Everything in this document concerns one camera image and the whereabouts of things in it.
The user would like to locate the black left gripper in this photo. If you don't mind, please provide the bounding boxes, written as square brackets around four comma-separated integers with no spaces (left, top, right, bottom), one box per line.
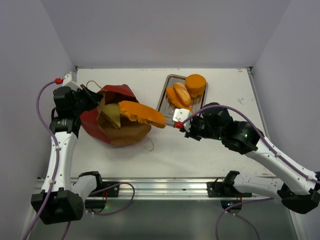
[71,84,103,115]

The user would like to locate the golden oval bread roll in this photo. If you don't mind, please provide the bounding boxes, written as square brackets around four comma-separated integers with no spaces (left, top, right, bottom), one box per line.
[173,82,192,107]

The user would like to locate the orange loaf bread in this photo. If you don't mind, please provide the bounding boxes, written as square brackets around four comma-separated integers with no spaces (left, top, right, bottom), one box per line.
[118,100,166,129]

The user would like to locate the orange twisted bread stick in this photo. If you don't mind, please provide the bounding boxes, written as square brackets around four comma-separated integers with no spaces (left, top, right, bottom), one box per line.
[166,87,193,113]

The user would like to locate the red paper bag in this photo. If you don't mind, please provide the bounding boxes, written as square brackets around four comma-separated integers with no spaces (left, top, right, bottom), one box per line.
[80,84,152,146]

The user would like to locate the metal serving tongs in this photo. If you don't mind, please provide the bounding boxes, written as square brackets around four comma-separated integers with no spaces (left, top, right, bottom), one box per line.
[166,119,176,127]

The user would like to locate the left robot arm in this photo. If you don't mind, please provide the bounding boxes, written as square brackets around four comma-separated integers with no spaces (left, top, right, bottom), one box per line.
[31,85,104,225]

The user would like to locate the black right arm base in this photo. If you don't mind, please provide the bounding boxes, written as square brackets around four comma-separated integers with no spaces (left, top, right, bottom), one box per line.
[206,177,253,210]

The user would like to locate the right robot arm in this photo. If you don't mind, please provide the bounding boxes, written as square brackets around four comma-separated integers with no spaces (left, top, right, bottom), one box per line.
[175,102,320,214]

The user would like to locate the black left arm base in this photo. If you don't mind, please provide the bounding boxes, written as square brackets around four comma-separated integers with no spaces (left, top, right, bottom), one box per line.
[84,186,119,213]

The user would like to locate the stainless steel tray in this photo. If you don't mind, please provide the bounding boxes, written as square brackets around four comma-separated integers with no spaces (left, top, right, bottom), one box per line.
[156,74,208,127]

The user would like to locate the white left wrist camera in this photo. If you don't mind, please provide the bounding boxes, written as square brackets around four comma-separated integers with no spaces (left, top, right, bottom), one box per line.
[54,71,82,91]

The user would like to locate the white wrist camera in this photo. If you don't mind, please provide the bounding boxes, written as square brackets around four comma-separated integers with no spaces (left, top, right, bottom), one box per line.
[172,108,192,132]
[54,71,82,91]

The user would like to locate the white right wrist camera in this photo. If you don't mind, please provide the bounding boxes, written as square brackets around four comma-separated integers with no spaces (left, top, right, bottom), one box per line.
[172,108,192,132]

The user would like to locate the aluminium front rail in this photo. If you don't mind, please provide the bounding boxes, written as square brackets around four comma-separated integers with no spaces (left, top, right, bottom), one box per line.
[33,177,296,201]

